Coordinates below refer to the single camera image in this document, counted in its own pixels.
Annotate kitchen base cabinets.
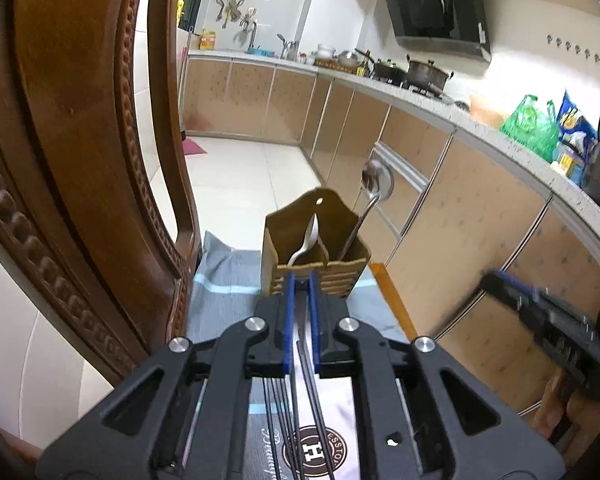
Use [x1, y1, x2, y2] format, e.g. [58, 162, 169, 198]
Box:
[183, 52, 600, 413]

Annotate white ceramic spoon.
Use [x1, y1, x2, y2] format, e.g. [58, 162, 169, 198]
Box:
[287, 214, 320, 266]

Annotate wooden utensil holder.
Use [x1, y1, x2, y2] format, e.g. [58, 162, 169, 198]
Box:
[261, 188, 370, 298]

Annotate grey pink cloth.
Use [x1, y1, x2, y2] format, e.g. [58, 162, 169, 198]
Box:
[184, 231, 406, 480]

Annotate metal ladle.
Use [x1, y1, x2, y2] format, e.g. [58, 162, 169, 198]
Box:
[338, 158, 394, 260]

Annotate blue snack bag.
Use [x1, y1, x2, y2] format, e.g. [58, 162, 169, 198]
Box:
[557, 92, 598, 160]

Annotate black wok pan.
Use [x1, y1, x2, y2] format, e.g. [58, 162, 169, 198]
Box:
[354, 48, 407, 87]

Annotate green plastic bag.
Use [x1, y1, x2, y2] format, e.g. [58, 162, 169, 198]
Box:
[500, 94, 559, 162]

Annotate chrome faucet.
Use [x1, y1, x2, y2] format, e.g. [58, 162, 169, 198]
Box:
[277, 34, 299, 61]

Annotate dark cooking pot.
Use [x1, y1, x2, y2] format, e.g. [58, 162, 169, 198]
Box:
[406, 55, 454, 96]

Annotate carved wooden chair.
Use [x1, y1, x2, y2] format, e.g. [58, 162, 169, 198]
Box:
[0, 0, 204, 386]

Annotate yellow box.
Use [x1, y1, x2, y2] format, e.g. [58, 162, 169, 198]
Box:
[198, 29, 216, 51]

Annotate black range hood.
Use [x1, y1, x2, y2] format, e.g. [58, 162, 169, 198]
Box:
[386, 0, 491, 63]

